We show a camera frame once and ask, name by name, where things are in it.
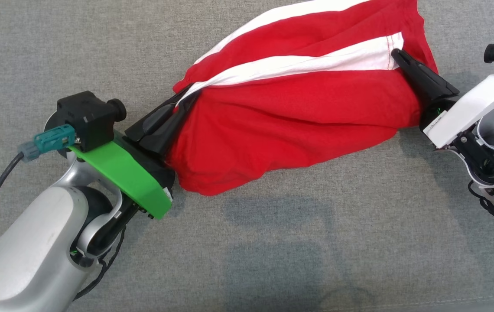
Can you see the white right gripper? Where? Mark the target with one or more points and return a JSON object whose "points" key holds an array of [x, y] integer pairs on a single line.
{"points": [[468, 110]]}

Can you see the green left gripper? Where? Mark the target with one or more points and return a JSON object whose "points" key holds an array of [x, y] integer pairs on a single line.
{"points": [[130, 177]]}

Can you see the red shorts white stripes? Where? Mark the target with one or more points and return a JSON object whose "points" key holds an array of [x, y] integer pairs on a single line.
{"points": [[294, 121]]}

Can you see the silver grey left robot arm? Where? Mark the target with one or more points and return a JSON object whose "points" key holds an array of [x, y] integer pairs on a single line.
{"points": [[30, 260]]}

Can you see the grey fabric sofa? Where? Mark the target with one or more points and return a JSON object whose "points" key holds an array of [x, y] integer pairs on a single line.
{"points": [[273, 260]]}

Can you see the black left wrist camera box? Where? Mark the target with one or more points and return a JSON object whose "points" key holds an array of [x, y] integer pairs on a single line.
{"points": [[84, 119]]}

